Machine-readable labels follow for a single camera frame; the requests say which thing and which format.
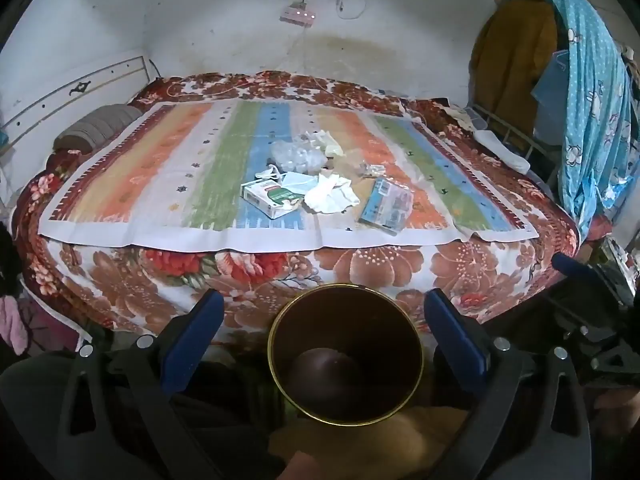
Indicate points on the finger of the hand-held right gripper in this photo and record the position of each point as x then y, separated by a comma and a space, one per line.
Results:
567, 264

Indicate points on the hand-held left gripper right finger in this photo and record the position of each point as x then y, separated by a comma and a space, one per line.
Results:
455, 342

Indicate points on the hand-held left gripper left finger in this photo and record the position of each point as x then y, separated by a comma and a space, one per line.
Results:
200, 340

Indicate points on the dark bin with gold rim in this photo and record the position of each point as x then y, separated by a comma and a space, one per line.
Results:
345, 355

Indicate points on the blue packet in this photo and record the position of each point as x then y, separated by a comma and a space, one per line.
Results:
387, 205

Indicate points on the white box with green label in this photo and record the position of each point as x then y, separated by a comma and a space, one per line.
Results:
265, 199

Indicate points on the light blue face mask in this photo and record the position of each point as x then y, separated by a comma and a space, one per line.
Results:
300, 182

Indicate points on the small silvery wrapper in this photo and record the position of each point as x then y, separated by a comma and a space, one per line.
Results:
369, 170

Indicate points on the white printed plastic bag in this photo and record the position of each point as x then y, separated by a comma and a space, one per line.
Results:
330, 194

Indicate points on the clear plastic wrap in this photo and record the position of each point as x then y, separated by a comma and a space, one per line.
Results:
297, 156

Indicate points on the floral brown blanket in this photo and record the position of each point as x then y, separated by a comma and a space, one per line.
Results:
380, 270

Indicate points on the mustard fleece cloth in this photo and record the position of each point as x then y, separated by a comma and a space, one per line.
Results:
400, 445

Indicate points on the white rolled cloth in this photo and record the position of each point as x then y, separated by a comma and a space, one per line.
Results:
502, 152

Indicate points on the striped colourful mat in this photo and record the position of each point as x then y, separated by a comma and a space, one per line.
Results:
150, 195

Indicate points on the blue printed hanging cloth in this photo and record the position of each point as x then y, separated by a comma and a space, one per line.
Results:
590, 110

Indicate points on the denim cloth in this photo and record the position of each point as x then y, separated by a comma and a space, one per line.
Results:
550, 87

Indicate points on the cream crumpled cloth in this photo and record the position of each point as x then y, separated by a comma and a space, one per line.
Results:
462, 115

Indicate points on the pink fluffy cloth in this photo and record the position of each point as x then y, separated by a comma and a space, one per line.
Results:
12, 325

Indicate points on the brown hanging jacket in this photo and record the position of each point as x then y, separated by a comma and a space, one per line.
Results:
510, 60

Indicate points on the grey striped pillow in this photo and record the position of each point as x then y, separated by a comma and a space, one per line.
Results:
97, 125

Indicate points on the white headboard with metal trim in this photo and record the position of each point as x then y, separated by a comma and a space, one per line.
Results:
60, 90

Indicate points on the metal bed rail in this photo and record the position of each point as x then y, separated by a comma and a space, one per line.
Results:
505, 125

